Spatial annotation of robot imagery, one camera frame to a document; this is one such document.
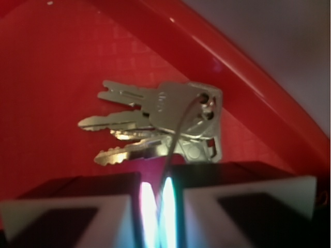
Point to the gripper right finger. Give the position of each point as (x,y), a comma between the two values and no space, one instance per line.
(248,204)

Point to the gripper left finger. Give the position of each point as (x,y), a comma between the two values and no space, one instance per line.
(83,211)

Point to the silver keys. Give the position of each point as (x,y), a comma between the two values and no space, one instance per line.
(174,118)

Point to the red plastic tray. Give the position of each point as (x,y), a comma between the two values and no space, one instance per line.
(271,59)

